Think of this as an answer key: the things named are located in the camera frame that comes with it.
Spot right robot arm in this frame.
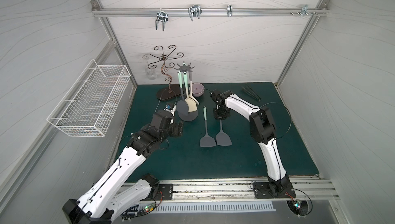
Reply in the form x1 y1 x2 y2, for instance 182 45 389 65
209 89 291 197

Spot aluminium top rail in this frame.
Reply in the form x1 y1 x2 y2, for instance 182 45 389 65
92 7 330 17

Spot green handled grey spoon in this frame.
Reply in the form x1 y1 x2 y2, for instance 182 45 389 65
177 71 189 116

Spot triangular metal hook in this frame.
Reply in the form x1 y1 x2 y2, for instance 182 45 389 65
187 5 202 21

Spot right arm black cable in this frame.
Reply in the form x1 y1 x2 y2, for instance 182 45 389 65
259 102 293 140

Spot small metal clip hook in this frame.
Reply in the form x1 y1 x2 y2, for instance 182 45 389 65
227 5 233 17

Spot grey handled beige spatula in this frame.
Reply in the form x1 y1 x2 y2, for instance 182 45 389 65
188 71 199 105

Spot green handled grey turner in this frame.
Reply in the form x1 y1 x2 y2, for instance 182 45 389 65
216 120 232 146

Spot bronze swirl mug tree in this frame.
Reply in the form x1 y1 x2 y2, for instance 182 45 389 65
148 45 184 100

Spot white wire basket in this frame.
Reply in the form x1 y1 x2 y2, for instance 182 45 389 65
46 59 131 137

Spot black tongs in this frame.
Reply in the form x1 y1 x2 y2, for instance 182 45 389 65
242 84 261 102

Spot double prong metal hook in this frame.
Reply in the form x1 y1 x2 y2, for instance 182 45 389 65
155 11 169 31

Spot grey utensil rack stand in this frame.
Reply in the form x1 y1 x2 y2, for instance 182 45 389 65
176 62 198 121

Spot lilac ceramic bowl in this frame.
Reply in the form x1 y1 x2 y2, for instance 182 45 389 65
192 83 205 97

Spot clear wine glass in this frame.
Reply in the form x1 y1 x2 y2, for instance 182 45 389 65
142 54 157 81

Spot green handled grey spatula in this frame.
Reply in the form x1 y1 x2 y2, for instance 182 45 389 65
200 106 217 147

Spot green handled beige spoon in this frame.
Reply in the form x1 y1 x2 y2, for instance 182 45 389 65
183 72 197 113

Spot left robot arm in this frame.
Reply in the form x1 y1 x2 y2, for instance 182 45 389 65
62 104 183 224

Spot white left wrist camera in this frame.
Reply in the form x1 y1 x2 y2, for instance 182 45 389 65
164 103 176 116

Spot metal wall hook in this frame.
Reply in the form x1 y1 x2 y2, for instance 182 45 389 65
290 5 318 17

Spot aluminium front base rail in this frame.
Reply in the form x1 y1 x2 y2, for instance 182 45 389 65
161 176 340 202

